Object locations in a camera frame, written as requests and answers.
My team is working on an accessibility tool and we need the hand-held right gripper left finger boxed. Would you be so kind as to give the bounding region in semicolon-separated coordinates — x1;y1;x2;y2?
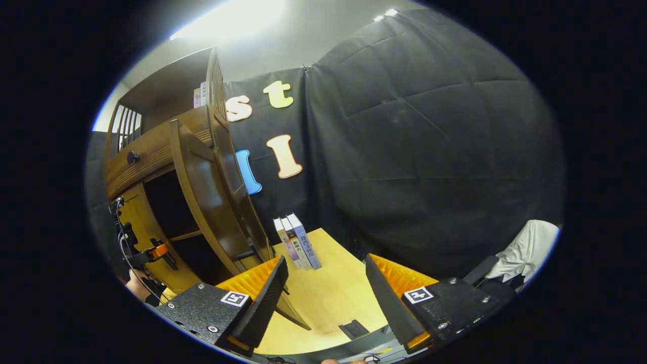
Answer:
154;255;290;357

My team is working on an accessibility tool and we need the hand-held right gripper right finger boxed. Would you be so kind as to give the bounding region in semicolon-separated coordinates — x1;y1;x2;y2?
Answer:
365;254;503;354

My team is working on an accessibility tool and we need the wooden cabinet door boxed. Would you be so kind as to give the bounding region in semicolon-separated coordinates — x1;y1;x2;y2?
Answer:
115;182;203;294
170;119;311;332

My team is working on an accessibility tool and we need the wooden double-door shoe cabinet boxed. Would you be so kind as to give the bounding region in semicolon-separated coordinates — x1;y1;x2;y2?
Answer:
104;47;276;304

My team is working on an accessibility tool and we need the small black block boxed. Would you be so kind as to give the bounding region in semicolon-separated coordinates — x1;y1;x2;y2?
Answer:
338;319;371;340

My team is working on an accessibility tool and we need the upright paperback book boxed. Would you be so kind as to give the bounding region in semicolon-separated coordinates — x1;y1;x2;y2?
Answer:
273;217;299;269
287;213;322;270
281;216;310;270

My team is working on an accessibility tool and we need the white garment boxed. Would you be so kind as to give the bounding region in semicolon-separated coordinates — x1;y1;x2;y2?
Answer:
486;219;560;291

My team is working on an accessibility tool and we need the large ceiling light panel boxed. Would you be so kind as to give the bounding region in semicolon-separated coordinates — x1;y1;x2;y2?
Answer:
169;0;286;41

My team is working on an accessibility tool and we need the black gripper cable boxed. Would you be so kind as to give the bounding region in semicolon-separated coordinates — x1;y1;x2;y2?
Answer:
114;200;155;304

